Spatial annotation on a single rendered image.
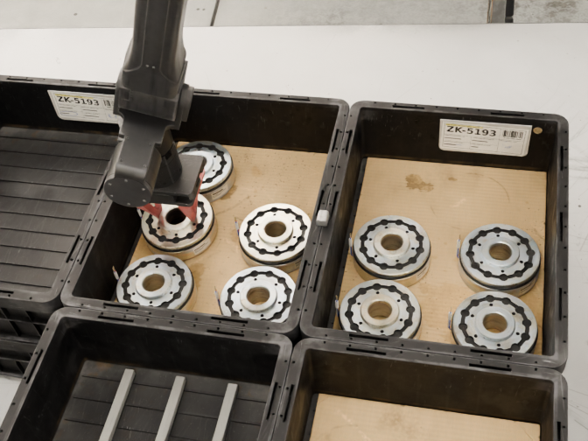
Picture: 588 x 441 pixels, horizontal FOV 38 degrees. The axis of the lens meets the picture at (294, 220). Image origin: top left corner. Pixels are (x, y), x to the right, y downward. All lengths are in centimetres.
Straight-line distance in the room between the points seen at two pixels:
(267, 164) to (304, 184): 7
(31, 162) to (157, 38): 57
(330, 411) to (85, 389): 31
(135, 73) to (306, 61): 77
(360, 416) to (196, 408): 20
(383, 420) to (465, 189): 38
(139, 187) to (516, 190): 55
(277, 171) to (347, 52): 46
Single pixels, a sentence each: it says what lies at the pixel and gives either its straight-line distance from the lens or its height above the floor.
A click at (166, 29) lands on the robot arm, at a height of 125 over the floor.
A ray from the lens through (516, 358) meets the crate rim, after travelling 97.
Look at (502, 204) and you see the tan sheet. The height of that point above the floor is 83.
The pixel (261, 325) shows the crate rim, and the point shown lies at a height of 93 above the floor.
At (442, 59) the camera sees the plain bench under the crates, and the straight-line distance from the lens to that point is 166.
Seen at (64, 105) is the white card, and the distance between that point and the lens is 139.
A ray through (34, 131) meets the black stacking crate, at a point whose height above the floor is 83.
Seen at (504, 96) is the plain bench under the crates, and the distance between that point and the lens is 158.
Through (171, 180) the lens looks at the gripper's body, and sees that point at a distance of 110.
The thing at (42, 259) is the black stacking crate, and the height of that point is 83.
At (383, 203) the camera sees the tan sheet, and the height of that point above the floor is 83.
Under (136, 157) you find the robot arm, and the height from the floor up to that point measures 108.
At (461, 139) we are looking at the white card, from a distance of 124.
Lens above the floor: 176
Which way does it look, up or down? 50 degrees down
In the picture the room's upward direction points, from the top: 8 degrees counter-clockwise
